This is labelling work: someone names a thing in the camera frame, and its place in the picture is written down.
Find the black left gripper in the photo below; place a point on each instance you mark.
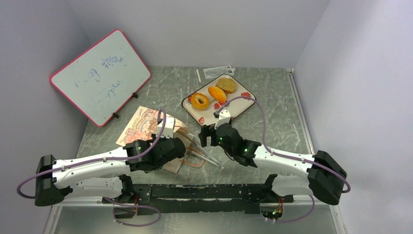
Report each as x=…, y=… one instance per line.
x=154, y=137

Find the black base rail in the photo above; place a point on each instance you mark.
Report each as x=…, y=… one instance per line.
x=170, y=198

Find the clear plastic package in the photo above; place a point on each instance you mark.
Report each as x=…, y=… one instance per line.
x=212, y=73

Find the yellow fake bread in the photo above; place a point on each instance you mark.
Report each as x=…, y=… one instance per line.
x=228, y=85

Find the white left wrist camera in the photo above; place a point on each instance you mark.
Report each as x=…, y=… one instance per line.
x=165, y=129

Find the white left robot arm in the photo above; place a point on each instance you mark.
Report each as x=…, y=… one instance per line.
x=104, y=175

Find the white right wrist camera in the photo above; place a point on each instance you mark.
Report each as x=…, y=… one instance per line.
x=222, y=117

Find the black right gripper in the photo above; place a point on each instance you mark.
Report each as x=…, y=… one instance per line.
x=211, y=133

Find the strawberry pattern tray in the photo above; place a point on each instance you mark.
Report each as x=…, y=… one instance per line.
x=236, y=107

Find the aluminium frame rail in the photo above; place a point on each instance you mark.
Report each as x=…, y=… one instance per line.
x=305, y=130

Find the ring doughnut fake bread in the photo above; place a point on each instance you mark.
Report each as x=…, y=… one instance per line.
x=199, y=101

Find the orange fake bread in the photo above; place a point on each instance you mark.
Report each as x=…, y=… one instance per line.
x=217, y=93

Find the pink framed whiteboard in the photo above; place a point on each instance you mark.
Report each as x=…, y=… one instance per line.
x=101, y=80

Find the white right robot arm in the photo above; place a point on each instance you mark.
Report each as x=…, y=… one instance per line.
x=292, y=174

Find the white pen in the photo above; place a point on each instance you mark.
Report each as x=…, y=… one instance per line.
x=198, y=75

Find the metal tongs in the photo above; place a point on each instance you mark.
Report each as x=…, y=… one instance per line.
x=203, y=151

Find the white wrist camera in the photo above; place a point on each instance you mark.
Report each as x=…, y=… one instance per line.
x=165, y=129
x=222, y=117

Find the white paper bag orange handles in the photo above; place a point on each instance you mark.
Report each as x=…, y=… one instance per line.
x=144, y=123

